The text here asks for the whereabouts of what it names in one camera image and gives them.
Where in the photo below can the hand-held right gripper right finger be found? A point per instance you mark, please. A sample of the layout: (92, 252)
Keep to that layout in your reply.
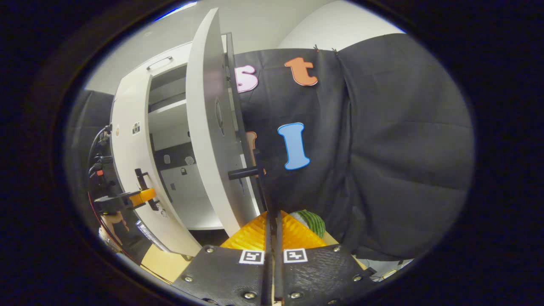
(279, 276)

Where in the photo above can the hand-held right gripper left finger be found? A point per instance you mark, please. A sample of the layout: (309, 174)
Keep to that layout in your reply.
(267, 276)

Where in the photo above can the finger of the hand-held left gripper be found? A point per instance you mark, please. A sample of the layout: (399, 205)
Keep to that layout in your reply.
(142, 197)

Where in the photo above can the cabinet door with camera sticker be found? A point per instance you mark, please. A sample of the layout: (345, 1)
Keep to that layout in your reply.
(131, 170)

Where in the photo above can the white shoe cabinet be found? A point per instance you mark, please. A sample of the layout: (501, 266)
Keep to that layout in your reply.
(182, 195)

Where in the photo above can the cabinet door with headphone sticker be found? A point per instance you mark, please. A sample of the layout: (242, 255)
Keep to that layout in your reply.
(208, 127)

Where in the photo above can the white cabinet shelf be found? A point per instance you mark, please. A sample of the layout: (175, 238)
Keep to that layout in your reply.
(168, 117)

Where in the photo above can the white cabinet drawer front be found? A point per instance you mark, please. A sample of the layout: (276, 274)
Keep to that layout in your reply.
(178, 53)

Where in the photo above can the black backdrop cloth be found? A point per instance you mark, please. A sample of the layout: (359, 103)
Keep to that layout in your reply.
(403, 148)
(80, 127)

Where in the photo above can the green striped ball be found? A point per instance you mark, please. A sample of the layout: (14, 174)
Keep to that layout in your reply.
(312, 221)

